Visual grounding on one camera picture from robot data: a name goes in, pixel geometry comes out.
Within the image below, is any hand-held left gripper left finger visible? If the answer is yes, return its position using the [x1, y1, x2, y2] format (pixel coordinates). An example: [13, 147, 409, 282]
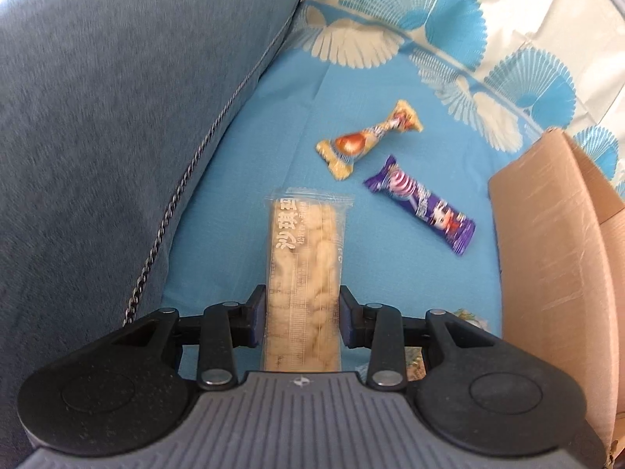
[110, 285, 267, 388]

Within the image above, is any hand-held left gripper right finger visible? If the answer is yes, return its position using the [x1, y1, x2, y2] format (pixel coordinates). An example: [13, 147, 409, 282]
[339, 285, 505, 390]

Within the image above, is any beige rice cracker bar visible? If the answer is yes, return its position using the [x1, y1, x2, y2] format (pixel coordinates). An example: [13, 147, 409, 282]
[262, 186, 355, 373]

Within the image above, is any cardboard box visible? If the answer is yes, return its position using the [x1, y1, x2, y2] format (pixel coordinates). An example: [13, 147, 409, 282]
[487, 127, 625, 456]

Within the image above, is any green white snack packet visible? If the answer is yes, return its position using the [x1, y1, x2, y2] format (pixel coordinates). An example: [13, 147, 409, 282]
[355, 308, 490, 383]

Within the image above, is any purple candy wrapper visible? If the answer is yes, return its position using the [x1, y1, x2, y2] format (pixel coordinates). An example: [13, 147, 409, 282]
[363, 155, 477, 256]

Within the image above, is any yellow candy wrapper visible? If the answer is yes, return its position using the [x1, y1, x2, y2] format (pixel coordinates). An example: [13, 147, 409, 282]
[315, 100, 425, 182]

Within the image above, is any blue fan print sheet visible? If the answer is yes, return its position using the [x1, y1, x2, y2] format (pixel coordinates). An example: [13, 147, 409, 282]
[160, 0, 625, 383]

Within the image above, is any blue sofa cushion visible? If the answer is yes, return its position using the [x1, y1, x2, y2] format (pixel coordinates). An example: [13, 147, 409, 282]
[0, 0, 316, 469]

